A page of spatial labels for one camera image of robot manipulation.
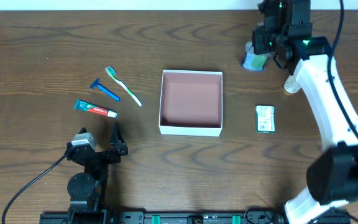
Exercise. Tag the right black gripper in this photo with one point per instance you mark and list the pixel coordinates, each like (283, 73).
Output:
(260, 42)

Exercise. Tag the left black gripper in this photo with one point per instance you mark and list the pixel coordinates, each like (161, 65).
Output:
(101, 155)

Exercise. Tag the clear pump soap bottle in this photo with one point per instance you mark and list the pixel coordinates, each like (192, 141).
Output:
(254, 62)

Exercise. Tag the white lotion tube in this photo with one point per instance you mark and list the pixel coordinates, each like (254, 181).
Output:
(291, 86)

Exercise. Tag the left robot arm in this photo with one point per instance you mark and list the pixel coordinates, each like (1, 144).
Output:
(87, 189)

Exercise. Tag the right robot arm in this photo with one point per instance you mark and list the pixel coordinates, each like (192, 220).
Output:
(332, 179)

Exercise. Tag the Colgate toothpaste tube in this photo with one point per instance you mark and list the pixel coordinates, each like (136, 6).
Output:
(85, 106)

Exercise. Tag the blue disposable razor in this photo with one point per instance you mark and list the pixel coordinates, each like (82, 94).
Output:
(102, 88)

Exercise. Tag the green white toothbrush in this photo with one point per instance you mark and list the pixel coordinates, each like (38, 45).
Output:
(112, 73)

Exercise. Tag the white open cardboard box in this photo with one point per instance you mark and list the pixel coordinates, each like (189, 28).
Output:
(191, 103)

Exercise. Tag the green white small packet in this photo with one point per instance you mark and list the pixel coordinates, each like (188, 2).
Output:
(265, 122)

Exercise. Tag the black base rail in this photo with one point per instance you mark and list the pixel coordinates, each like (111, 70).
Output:
(138, 217)

